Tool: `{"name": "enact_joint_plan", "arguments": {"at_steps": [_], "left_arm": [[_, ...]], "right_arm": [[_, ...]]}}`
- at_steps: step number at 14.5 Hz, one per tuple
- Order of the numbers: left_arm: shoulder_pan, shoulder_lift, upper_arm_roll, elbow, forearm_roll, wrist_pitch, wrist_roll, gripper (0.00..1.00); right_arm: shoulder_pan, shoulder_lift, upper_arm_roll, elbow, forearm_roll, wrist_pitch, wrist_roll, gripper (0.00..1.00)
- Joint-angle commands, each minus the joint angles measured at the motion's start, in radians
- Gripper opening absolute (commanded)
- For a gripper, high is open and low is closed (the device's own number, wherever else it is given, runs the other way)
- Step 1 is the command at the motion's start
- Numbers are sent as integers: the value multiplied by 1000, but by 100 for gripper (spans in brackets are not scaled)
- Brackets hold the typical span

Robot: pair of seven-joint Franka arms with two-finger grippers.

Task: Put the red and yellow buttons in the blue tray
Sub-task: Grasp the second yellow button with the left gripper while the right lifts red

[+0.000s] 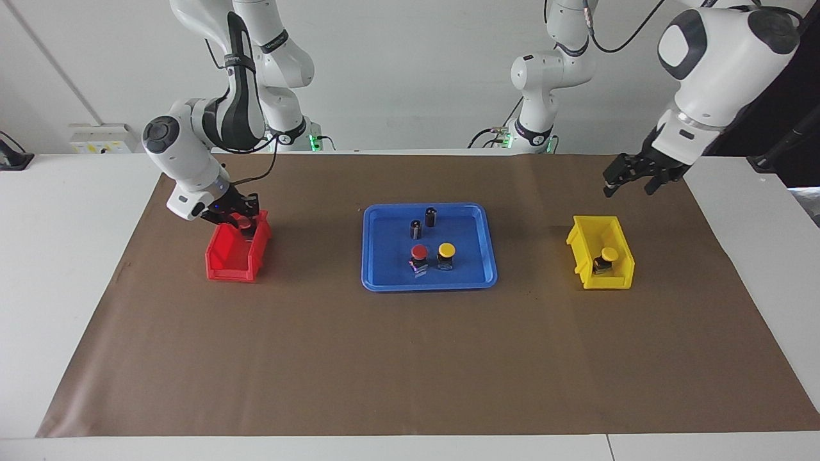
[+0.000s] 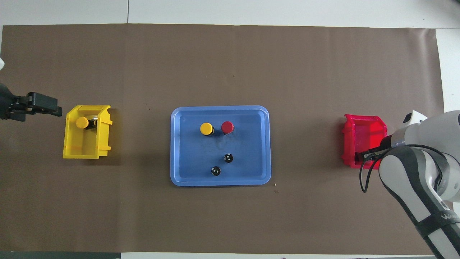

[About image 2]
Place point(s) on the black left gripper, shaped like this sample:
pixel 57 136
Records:
pixel 10 106

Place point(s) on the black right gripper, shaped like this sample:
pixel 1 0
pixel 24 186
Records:
pixel 386 145

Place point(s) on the brown paper table mat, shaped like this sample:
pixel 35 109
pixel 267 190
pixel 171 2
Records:
pixel 305 72

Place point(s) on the black cylinder component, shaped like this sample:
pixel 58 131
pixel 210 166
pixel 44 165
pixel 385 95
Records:
pixel 228 158
pixel 215 171

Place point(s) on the red plastic bin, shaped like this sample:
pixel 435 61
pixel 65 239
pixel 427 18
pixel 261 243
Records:
pixel 370 131

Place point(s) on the yellow push button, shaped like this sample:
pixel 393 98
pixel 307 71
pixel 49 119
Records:
pixel 82 122
pixel 206 128

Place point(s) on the blue plastic tray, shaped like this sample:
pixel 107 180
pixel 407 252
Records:
pixel 244 151

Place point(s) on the yellow plastic bin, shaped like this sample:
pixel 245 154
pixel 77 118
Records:
pixel 84 147

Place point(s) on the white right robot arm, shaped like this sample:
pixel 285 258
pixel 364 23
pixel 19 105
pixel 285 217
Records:
pixel 424 172

